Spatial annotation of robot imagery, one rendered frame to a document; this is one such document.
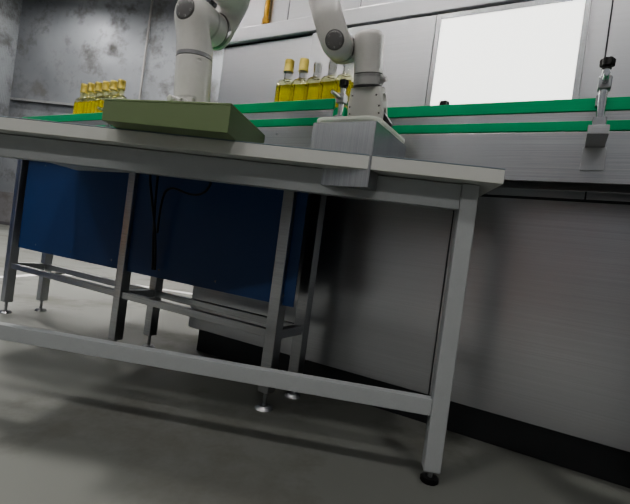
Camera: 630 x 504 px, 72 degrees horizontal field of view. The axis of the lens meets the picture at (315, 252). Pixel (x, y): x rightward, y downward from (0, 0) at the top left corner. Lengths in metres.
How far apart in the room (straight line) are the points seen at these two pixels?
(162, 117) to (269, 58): 0.92
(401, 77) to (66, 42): 13.59
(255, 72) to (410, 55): 0.68
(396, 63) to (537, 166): 0.64
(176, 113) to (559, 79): 1.05
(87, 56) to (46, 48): 1.25
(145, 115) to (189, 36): 0.26
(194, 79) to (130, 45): 12.56
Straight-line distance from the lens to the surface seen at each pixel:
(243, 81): 2.00
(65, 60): 14.65
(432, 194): 1.08
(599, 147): 1.24
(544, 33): 1.56
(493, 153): 1.25
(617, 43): 1.56
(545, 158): 1.24
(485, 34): 1.59
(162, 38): 13.45
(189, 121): 1.08
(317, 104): 1.39
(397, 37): 1.67
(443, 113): 1.33
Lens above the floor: 0.52
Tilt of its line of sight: 1 degrees down
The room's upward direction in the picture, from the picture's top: 8 degrees clockwise
